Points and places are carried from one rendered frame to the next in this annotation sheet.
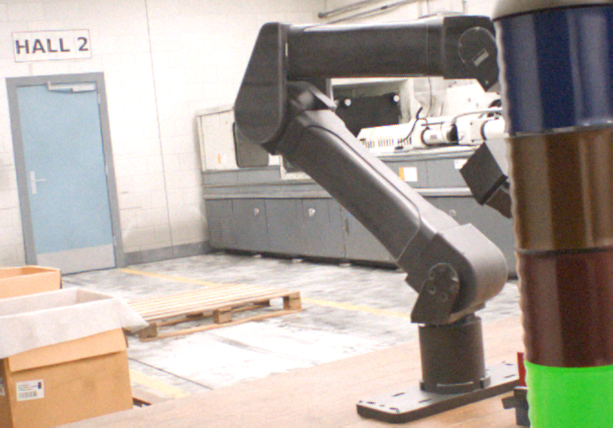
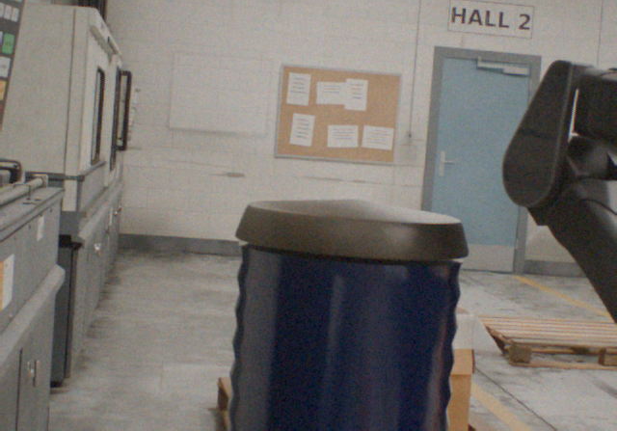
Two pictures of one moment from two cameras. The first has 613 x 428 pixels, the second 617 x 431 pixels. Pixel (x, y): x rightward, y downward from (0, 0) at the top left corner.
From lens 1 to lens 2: 0.20 m
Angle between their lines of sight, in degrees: 22
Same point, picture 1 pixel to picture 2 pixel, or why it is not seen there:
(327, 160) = (599, 246)
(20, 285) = not seen: hidden behind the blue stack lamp
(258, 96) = (532, 148)
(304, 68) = (592, 125)
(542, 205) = not seen: outside the picture
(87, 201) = (496, 194)
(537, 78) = (246, 363)
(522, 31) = (244, 274)
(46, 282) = not seen: hidden behind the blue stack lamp
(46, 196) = (452, 180)
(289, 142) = (558, 214)
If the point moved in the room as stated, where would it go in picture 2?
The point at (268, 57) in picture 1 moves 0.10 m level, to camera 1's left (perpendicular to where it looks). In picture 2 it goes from (551, 102) to (431, 95)
